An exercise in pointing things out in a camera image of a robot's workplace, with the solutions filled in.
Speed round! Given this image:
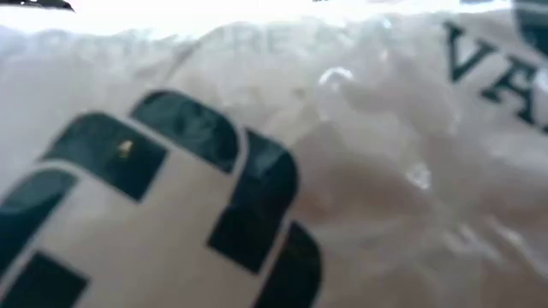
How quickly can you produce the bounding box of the white printed plastic package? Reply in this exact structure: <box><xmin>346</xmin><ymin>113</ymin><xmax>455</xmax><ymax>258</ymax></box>
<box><xmin>0</xmin><ymin>8</ymin><xmax>548</xmax><ymax>308</ymax></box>

